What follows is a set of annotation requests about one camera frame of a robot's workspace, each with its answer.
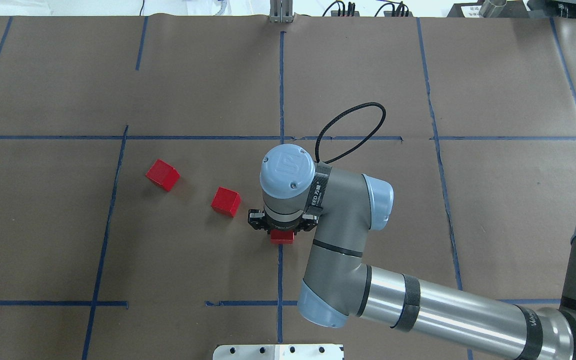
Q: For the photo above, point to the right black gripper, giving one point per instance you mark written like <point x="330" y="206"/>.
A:
<point x="256" y="220"/>

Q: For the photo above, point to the red cube block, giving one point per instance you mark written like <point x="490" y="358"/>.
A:
<point x="280" y="237"/>
<point x="163" y="175"/>
<point x="226" y="202"/>

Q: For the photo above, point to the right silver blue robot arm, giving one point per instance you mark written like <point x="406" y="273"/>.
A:
<point x="464" y="243"/>

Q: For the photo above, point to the silver metal cup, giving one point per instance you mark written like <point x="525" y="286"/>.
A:
<point x="492" y="8"/>

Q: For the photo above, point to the white camera stand pole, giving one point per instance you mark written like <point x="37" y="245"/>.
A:
<point x="292" y="351"/>

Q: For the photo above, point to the aluminium frame post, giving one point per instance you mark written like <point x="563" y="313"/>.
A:
<point x="281" y="11"/>

